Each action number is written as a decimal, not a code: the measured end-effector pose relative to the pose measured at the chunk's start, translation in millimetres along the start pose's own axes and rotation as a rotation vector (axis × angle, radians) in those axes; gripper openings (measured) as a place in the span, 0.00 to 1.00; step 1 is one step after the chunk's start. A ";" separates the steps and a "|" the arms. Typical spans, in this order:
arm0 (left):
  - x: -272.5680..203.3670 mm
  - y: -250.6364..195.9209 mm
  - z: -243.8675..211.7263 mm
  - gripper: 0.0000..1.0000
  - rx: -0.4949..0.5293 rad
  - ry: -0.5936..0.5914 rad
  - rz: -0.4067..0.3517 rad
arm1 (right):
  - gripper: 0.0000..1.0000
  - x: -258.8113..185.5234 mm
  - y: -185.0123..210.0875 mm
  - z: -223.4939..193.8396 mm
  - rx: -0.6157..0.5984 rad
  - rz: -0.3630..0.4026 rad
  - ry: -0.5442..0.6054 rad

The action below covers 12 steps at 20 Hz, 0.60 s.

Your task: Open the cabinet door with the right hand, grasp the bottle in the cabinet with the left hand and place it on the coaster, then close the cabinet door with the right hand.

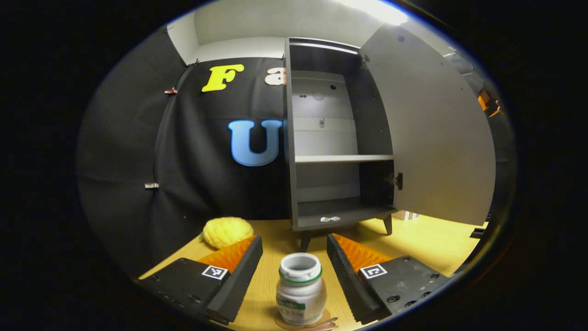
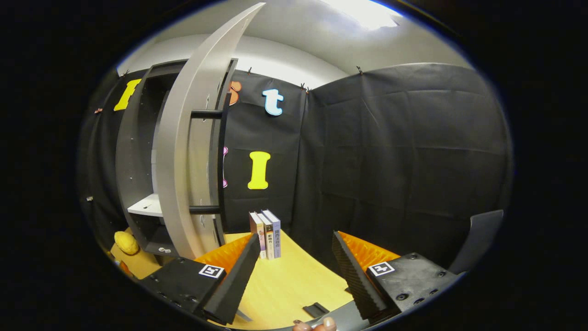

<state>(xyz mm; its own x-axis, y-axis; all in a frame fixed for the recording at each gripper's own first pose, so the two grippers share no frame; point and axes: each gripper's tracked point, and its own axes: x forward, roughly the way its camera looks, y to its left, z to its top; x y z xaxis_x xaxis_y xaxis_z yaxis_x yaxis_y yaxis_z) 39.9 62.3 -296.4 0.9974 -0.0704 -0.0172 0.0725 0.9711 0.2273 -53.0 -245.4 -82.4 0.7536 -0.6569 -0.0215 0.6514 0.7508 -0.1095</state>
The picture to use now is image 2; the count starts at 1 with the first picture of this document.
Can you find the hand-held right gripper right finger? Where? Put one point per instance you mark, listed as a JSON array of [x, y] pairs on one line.
[[353, 285]]

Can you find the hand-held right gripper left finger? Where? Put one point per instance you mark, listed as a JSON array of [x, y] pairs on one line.
[[236, 285]]

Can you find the dark gray cabinet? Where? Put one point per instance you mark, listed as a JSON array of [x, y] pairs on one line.
[[126, 151]]

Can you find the white cabinet shelf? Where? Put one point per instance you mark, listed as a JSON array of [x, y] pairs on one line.
[[147, 205]]

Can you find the small black flat object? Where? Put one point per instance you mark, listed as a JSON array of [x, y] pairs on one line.
[[316, 310]]

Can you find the white spine book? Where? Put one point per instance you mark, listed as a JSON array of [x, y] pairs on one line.
[[268, 243]]

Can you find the purple spine book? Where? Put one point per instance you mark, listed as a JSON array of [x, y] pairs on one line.
[[277, 234]]

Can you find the yellow lumpy toy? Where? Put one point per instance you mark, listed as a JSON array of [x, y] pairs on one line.
[[126, 242]]

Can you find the black backdrop cloth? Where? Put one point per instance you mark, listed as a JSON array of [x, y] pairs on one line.
[[390, 151]]

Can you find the ceiling light strip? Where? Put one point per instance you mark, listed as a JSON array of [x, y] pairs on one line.
[[363, 11]]

